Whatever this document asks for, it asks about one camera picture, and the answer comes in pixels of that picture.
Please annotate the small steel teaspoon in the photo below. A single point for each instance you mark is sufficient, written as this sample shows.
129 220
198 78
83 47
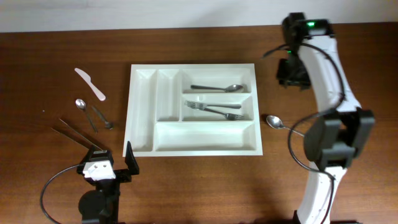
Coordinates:
81 105

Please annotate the white plastic cutlery tray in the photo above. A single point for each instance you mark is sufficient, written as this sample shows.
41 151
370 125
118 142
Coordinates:
159 124

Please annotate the pink plastic knife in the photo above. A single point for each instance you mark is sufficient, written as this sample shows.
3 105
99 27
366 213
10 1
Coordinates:
87 79

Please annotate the steel tweezers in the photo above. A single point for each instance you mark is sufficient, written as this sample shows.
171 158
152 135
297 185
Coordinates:
74 134

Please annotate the steel tablespoon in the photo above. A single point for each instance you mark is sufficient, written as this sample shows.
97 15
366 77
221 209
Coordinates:
228 89
276 123

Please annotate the small dark teaspoon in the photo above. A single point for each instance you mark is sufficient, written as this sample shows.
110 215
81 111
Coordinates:
107 124

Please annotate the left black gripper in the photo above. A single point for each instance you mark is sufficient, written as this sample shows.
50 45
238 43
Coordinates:
125 176

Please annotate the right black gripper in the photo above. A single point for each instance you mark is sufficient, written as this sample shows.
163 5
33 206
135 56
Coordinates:
292 78

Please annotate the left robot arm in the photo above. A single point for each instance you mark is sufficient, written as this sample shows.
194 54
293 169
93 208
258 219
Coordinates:
101 205

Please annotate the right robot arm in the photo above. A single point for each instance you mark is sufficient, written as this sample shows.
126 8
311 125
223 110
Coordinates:
341 127

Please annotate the steel fork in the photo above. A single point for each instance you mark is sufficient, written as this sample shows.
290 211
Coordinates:
228 116
198 105

